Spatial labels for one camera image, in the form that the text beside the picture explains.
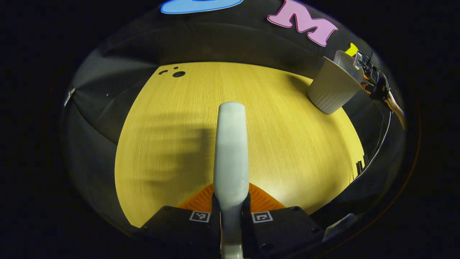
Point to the small white broom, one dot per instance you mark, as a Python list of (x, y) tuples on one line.
[(231, 151)]

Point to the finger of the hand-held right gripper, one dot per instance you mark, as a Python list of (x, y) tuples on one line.
[(364, 87)]

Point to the black backdrop cloth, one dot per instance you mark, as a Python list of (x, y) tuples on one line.
[(215, 39)]

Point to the white clip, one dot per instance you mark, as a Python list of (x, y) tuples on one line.
[(69, 97)]

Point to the white ribbed garbage bin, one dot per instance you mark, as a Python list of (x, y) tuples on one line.
[(330, 93)]

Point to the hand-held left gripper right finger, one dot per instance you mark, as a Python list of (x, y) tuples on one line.
[(284, 230)]

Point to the white dustpan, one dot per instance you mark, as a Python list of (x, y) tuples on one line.
[(345, 63)]

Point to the white plastic piece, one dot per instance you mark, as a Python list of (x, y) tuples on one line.
[(339, 225)]

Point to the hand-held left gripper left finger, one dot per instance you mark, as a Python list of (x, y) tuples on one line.
[(179, 230)]

